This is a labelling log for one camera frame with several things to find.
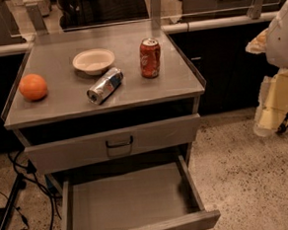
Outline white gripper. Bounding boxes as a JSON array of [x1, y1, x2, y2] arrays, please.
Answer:
[[246, 0, 288, 137]]

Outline silver blue redbull can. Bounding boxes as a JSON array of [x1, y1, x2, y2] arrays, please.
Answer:
[[86, 67, 123, 105]]

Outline red soda can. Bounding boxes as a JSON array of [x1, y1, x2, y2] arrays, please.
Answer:
[[139, 38, 161, 78]]

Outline grey metal drawer cabinet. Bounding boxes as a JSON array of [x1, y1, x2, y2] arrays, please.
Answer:
[[4, 21, 219, 230]]

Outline open middle drawer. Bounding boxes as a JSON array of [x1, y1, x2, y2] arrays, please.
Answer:
[[61, 155, 220, 230]]

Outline white paper bowl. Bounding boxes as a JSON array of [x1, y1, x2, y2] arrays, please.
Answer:
[[72, 48, 115, 76]]

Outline orange fruit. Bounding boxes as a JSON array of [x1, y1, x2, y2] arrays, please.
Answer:
[[19, 73, 47, 101]]

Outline black tripod leg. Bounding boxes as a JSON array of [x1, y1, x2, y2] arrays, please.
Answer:
[[0, 173, 26, 230]]

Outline closed upper drawer with handle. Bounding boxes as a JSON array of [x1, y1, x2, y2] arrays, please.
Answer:
[[25, 114, 199, 175]]

